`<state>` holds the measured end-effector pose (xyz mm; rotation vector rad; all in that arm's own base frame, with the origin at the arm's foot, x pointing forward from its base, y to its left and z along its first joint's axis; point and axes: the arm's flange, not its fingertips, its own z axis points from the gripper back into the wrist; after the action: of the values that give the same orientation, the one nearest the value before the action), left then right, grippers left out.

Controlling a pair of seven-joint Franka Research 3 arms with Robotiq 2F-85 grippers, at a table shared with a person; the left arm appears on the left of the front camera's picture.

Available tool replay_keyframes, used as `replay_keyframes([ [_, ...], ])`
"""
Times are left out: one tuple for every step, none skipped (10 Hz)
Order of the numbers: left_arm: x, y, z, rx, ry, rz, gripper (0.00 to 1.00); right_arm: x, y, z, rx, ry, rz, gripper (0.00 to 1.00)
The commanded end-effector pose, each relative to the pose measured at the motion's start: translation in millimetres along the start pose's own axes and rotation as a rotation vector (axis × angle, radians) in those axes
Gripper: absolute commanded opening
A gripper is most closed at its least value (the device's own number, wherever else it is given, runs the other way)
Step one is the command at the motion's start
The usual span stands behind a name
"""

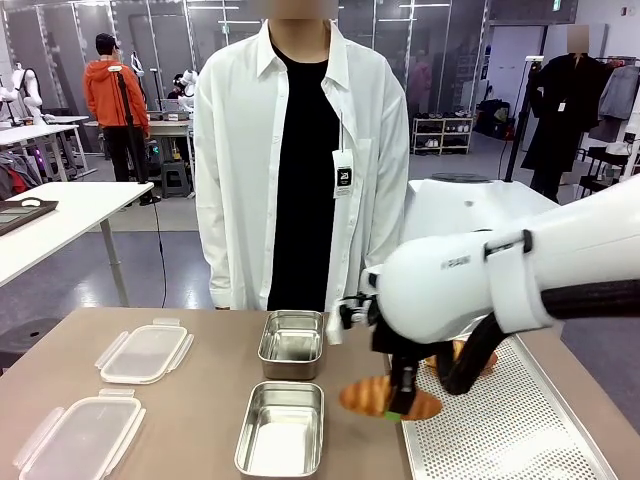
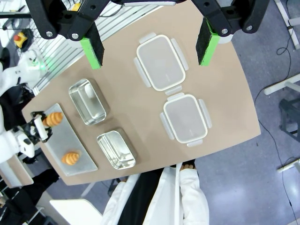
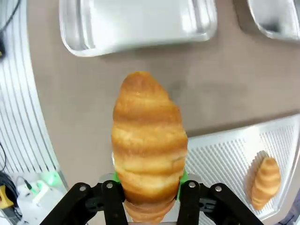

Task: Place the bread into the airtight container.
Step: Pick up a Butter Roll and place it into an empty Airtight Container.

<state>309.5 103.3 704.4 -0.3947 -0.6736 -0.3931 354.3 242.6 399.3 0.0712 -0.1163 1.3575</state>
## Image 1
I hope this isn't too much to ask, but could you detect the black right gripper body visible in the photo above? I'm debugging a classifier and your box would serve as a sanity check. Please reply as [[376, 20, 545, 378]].
[[370, 310, 420, 377]]

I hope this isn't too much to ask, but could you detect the golden brown croissant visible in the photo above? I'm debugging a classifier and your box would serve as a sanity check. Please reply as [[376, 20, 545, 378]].
[[338, 375, 445, 420], [424, 339, 499, 381]]

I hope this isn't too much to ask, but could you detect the clear plastic container lid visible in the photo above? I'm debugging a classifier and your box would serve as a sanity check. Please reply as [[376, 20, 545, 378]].
[[12, 388, 147, 480], [94, 317, 195, 385]]

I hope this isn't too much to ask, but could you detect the stainless steel container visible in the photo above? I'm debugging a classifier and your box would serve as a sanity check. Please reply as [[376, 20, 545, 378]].
[[257, 309, 326, 381], [233, 380, 326, 479]]

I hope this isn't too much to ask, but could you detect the perforated metal baking tray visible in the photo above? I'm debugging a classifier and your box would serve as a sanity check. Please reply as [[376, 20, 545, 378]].
[[387, 332, 619, 480]]

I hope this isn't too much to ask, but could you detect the black and white hang tag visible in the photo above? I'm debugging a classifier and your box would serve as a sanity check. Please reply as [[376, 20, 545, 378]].
[[332, 148, 355, 200]]

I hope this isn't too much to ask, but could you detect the white shoe rack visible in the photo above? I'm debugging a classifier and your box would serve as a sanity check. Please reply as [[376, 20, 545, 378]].
[[412, 115, 475, 156]]

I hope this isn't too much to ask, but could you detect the person in white shirt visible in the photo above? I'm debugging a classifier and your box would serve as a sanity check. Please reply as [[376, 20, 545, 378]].
[[193, 4, 411, 314]]

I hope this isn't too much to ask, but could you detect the black light stand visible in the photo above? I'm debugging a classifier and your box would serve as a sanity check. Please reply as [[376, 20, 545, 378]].
[[503, 57, 544, 182]]

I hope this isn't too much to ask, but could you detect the person in pink coat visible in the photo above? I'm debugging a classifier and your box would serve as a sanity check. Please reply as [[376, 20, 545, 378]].
[[408, 62, 434, 117]]

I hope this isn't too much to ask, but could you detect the grey plastic stool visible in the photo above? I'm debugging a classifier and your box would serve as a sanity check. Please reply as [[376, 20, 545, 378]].
[[159, 160, 194, 200]]

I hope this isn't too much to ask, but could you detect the person in black coat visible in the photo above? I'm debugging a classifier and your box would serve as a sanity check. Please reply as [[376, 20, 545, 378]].
[[519, 24, 609, 204]]

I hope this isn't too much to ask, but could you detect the background desk with equipment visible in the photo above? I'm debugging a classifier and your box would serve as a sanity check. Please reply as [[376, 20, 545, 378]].
[[84, 112, 196, 166]]

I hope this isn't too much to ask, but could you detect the black tripod stand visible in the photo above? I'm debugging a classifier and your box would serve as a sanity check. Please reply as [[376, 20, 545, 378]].
[[115, 73, 151, 186]]

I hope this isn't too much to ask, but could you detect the white table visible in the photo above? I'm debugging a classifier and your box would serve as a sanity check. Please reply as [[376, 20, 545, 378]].
[[0, 180, 155, 307]]

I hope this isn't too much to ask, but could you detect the hanging grey jacket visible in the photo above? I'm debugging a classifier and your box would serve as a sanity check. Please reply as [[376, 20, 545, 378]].
[[597, 64, 640, 121]]

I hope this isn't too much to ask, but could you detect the black round stool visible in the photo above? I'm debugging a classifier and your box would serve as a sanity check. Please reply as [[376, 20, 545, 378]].
[[0, 317, 64, 374]]

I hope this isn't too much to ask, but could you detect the person in orange hoodie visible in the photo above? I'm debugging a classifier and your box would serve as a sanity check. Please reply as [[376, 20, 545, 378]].
[[82, 32, 162, 207]]

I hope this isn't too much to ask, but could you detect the dark brown tray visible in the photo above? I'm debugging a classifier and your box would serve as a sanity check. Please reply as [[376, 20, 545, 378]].
[[0, 197, 60, 236]]

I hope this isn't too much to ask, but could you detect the pile of grey red clothes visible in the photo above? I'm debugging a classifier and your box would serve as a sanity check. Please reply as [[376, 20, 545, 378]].
[[0, 151, 44, 201]]

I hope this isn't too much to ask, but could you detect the white background workbench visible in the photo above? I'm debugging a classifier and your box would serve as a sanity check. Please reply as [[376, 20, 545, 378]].
[[0, 123, 89, 184]]

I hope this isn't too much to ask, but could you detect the black sleeved arm cable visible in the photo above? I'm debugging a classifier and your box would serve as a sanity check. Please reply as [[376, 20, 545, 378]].
[[439, 279, 640, 396]]

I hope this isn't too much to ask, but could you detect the thin black hanging cable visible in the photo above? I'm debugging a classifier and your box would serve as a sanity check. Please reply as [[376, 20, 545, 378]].
[[151, 198, 169, 309]]

